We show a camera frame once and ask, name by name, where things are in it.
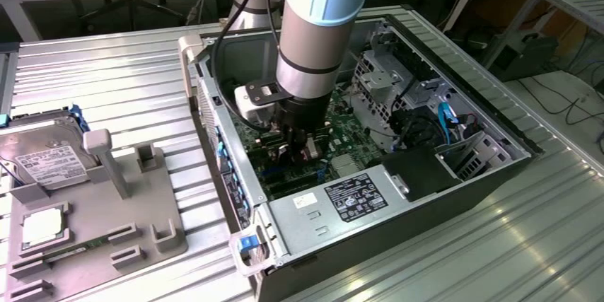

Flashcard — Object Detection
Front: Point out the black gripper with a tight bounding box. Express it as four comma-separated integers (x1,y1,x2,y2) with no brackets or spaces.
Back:
273,93,331,140

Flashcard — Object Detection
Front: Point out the green motherboard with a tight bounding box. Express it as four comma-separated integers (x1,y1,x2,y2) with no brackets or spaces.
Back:
225,79,393,201

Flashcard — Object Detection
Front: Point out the perforated metal drive cage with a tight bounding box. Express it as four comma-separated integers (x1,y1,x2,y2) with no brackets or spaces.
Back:
351,49,457,151

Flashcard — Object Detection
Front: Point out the black plastic shroud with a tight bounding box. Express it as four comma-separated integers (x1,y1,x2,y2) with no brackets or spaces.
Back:
381,146,464,202

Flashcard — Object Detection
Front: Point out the grey power supply unit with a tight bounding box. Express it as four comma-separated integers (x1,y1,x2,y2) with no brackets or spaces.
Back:
267,163,416,257

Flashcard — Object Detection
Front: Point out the metal disk bay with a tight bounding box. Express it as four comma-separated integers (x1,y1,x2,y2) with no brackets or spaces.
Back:
436,131,516,180

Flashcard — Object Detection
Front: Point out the open black PC case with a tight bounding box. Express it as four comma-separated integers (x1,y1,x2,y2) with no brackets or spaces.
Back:
179,13,544,302

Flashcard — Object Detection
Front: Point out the black chair base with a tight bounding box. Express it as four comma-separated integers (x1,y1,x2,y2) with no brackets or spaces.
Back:
77,0,188,33

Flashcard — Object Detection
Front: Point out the black box device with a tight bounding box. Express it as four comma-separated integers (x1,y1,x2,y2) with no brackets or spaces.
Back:
489,33,560,82

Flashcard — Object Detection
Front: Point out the grey plastic parts rack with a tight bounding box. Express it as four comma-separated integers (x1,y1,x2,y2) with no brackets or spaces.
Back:
7,128,189,301

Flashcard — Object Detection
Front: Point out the hard disk with blue carrier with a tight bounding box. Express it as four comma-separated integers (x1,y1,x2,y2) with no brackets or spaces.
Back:
0,103,91,192

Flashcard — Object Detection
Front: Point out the green RAM stick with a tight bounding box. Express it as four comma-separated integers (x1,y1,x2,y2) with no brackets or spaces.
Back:
44,236,113,260

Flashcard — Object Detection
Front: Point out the silver CPU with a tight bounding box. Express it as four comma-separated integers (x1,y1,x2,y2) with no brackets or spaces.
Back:
21,209,67,245

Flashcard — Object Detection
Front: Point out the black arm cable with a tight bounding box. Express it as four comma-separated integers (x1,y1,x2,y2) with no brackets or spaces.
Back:
211,0,275,130

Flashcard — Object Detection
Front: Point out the blue wire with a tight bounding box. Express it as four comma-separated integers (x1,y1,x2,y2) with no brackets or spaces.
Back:
437,101,463,148

